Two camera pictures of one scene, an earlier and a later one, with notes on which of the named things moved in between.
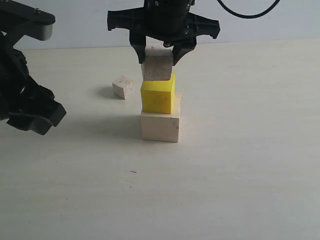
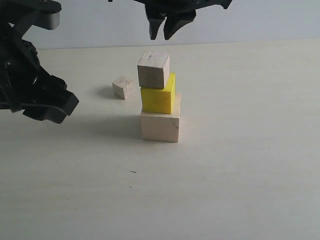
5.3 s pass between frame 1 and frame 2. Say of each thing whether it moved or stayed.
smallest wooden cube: stayed
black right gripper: moved
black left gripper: moved
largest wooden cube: stayed
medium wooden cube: moved
